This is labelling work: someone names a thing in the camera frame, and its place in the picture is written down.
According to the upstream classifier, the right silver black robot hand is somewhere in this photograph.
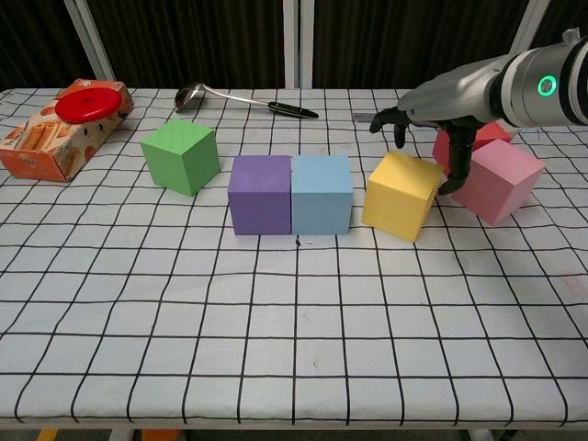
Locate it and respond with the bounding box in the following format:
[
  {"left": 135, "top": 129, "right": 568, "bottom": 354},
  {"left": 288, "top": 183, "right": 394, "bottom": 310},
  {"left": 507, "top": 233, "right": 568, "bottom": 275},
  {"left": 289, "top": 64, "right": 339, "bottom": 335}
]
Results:
[{"left": 369, "top": 57, "right": 509, "bottom": 197}]

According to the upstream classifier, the red foam cube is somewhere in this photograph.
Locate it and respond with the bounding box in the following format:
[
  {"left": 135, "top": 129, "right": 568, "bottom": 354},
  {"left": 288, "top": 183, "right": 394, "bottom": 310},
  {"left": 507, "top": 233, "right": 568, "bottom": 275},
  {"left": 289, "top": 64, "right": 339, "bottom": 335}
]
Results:
[{"left": 432, "top": 119, "right": 513, "bottom": 178}]

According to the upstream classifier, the pink foam cube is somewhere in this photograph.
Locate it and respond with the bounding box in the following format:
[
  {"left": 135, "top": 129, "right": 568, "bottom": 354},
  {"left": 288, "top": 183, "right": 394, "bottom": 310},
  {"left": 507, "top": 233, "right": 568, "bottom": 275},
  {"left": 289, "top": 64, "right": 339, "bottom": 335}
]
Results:
[{"left": 450, "top": 138, "right": 546, "bottom": 228}]

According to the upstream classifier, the yellow foam cube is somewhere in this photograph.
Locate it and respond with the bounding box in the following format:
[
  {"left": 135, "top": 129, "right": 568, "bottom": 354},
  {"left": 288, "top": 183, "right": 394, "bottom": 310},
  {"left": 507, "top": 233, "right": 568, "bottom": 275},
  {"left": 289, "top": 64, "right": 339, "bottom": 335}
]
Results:
[{"left": 361, "top": 150, "right": 445, "bottom": 243}]

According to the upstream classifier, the light blue foam cube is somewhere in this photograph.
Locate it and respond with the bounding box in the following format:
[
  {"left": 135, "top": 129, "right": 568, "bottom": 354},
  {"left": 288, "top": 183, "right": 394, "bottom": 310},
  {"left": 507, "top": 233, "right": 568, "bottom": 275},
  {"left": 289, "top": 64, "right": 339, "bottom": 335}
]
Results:
[{"left": 289, "top": 155, "right": 354, "bottom": 237}]

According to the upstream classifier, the purple foam cube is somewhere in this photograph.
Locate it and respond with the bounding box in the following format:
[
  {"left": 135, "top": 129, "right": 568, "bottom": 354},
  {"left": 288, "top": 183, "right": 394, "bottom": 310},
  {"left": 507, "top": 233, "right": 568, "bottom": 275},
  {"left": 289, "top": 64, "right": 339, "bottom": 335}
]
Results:
[{"left": 227, "top": 155, "right": 294, "bottom": 237}]

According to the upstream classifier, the green foam cube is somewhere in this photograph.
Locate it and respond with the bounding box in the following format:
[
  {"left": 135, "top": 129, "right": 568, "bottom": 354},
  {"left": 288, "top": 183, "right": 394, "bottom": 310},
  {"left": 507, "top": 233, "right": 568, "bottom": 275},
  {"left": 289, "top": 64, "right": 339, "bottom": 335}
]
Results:
[{"left": 139, "top": 118, "right": 221, "bottom": 198}]

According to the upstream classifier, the dark pleated curtain panel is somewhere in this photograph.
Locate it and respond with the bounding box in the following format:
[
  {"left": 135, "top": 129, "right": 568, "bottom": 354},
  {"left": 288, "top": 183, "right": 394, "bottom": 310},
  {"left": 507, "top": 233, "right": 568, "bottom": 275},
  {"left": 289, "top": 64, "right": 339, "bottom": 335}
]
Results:
[
  {"left": 0, "top": 0, "right": 98, "bottom": 91},
  {"left": 311, "top": 0, "right": 526, "bottom": 89},
  {"left": 85, "top": 0, "right": 286, "bottom": 89},
  {"left": 527, "top": 0, "right": 588, "bottom": 47}
]

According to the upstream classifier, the white black grid tablecloth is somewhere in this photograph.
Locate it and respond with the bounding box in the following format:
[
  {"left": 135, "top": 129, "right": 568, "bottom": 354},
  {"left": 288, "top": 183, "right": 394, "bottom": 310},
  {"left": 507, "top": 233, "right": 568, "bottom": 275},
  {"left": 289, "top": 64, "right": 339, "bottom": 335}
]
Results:
[{"left": 0, "top": 86, "right": 588, "bottom": 424}]

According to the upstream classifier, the red round plastic lid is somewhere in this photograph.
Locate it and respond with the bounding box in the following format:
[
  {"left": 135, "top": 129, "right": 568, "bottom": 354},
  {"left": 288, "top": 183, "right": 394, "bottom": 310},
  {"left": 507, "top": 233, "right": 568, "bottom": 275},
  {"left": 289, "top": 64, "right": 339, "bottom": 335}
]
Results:
[{"left": 54, "top": 87, "right": 124, "bottom": 124}]

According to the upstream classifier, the orange snack box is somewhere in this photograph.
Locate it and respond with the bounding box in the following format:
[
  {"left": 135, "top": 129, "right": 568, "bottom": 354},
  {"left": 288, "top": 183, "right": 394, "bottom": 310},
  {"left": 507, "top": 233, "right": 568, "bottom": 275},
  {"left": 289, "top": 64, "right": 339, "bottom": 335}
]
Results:
[{"left": 0, "top": 78, "right": 135, "bottom": 184}]

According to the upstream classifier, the white slanted frame post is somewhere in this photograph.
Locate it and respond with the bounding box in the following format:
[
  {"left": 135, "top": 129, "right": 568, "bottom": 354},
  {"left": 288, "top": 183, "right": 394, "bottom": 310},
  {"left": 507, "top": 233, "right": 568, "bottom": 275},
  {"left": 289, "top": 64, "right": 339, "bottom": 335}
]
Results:
[
  {"left": 62, "top": 0, "right": 117, "bottom": 86},
  {"left": 508, "top": 0, "right": 550, "bottom": 60}
]

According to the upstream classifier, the steel ladle black handle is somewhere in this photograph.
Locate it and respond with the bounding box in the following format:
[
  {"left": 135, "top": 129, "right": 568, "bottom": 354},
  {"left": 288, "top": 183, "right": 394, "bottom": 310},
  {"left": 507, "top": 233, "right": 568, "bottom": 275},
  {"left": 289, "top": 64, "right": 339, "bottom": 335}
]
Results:
[{"left": 174, "top": 81, "right": 320, "bottom": 120}]

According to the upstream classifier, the white table frame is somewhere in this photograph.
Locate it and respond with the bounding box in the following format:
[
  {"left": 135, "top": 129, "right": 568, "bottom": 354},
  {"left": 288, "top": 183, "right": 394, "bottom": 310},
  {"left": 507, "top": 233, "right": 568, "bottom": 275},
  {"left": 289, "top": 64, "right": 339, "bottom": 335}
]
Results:
[{"left": 109, "top": 427, "right": 518, "bottom": 441}]

